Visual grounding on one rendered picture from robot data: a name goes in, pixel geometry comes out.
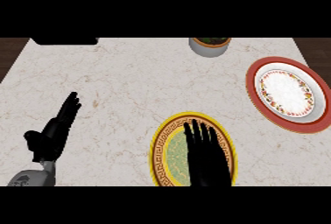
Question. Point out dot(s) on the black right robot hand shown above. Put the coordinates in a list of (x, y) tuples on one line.
[(207, 157)]

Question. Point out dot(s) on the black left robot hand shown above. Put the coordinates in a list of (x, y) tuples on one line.
[(50, 137)]

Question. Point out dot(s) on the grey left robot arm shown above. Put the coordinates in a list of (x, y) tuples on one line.
[(35, 176)]

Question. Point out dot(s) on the yellow green patterned plate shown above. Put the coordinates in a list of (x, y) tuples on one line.
[(171, 151)]

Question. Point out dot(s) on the red rimmed white plate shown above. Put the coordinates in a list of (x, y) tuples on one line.
[(286, 93)]

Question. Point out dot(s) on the black appliance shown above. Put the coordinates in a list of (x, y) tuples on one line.
[(63, 40)]

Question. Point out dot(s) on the white potted plant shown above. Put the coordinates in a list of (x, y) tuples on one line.
[(210, 45)]

